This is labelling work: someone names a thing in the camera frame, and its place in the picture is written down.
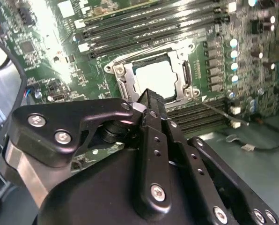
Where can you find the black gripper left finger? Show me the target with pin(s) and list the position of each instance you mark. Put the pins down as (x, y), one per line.
(60, 117)

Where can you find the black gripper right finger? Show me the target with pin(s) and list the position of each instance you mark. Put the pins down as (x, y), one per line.
(200, 164)

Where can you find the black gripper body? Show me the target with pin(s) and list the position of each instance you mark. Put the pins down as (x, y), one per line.
(95, 192)

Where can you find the metal socket cover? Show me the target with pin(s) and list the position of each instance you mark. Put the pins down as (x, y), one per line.
(127, 82)

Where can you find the silver CPU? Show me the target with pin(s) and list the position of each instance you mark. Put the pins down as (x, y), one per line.
(156, 75)

